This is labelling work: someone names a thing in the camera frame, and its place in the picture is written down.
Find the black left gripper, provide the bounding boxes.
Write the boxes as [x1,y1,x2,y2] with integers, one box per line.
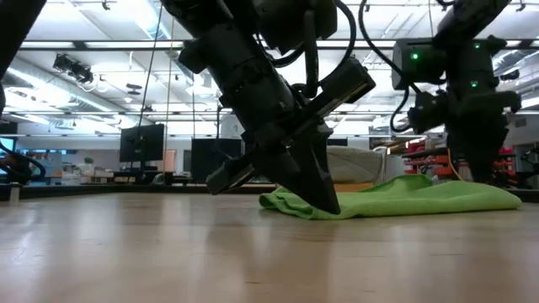
[205,58,376,215]

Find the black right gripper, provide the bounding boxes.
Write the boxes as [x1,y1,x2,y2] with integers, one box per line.
[406,89,523,184]

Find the light blue microfiber towel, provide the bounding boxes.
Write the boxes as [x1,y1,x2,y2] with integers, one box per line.
[328,146,384,184]

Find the green microfiber towel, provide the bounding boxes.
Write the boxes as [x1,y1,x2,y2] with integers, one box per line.
[259,174,523,221]

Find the red bin shelving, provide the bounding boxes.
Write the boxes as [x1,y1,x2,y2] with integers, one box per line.
[402,141,518,189]

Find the white box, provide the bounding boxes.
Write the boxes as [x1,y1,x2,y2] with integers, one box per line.
[219,114,245,140]

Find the black partition panels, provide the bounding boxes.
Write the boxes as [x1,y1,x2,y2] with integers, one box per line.
[191,137,246,184]

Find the black monitor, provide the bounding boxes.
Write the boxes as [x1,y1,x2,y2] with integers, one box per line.
[119,123,166,163]

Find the yellow hanging cable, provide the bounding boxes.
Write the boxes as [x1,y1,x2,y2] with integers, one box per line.
[446,146,465,183]

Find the tan hanging cord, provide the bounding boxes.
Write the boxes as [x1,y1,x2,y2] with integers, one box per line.
[163,16,176,169]

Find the black aluminium table frame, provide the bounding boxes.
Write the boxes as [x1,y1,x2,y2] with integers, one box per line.
[0,183,539,204]

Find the black hanging cable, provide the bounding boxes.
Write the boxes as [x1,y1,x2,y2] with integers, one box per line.
[137,0,165,127]

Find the black ceiling camera cluster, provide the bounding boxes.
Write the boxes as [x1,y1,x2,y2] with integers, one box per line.
[52,51,95,84]

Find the black looped cables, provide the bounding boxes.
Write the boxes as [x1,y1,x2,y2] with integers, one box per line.
[0,141,47,186]

